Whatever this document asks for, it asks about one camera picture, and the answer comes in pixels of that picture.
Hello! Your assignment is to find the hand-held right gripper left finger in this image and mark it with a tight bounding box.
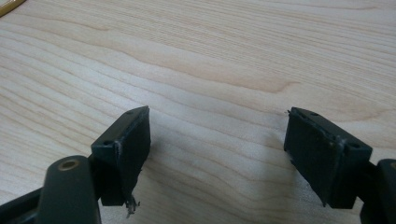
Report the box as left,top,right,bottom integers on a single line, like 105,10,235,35
90,105,152,218

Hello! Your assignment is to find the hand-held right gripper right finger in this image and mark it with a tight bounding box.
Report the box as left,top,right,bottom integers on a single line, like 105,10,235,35
283,106,374,210

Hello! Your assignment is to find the yellow object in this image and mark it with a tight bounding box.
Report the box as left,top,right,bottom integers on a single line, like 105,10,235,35
0,0,27,18

